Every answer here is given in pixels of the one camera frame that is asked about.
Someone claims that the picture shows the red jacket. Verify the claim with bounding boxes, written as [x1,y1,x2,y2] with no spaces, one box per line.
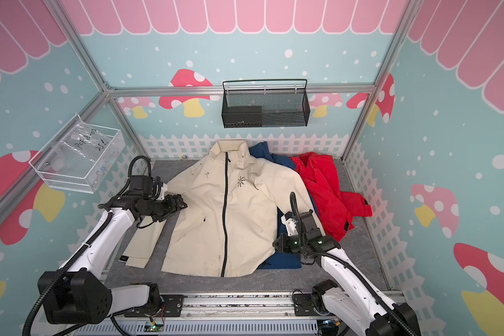
[291,153,372,241]

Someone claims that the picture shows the cream beige jacket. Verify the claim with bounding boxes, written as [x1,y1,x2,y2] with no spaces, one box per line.
[121,139,326,279]

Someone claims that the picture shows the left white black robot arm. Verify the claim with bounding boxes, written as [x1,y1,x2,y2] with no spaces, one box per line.
[22,171,187,335]

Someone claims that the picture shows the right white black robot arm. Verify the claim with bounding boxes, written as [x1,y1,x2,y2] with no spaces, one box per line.
[273,192,421,335]

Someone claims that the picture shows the black box in basket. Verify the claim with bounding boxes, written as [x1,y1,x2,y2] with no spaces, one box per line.
[222,106,263,128]

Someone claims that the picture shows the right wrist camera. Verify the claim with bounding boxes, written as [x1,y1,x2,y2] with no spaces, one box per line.
[281,212,298,237]

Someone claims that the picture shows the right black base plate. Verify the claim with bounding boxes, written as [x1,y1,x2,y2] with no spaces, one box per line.
[291,290,330,316]

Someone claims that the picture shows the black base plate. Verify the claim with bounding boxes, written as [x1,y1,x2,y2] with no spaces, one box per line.
[124,294,185,319]
[291,290,330,316]

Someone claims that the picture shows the white wire basket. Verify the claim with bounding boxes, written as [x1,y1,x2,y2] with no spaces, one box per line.
[28,114,125,195]

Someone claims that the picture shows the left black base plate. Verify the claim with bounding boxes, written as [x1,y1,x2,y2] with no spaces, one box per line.
[124,294,185,319]

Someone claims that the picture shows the aluminium front rail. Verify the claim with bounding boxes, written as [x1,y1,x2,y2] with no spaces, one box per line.
[72,290,357,335]

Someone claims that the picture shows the black wire mesh basket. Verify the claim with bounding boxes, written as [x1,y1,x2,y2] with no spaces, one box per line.
[222,78,310,128]

